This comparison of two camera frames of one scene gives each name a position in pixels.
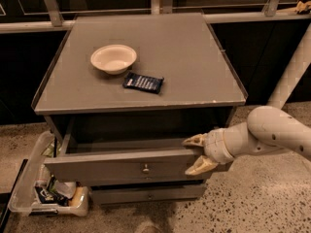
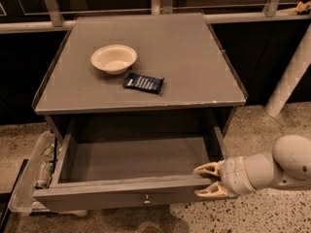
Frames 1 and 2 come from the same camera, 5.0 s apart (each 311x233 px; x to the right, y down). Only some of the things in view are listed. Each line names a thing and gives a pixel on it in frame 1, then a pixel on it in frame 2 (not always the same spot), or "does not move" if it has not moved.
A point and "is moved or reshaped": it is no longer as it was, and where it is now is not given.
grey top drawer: (124, 159) is moved or reshaped
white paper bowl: (114, 58) does not move
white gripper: (216, 146) to (235, 175)
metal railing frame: (52, 20) does not move
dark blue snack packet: (144, 83) does not move
